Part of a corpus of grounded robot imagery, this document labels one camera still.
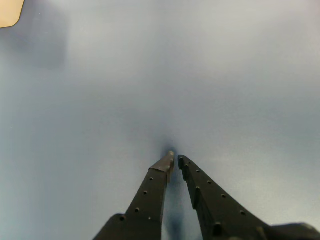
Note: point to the beige plastic box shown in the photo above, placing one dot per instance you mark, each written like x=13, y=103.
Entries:
x=8, y=12

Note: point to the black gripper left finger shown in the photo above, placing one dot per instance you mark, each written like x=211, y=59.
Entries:
x=150, y=200

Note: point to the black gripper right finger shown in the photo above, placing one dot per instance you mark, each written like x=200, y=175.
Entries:
x=215, y=207

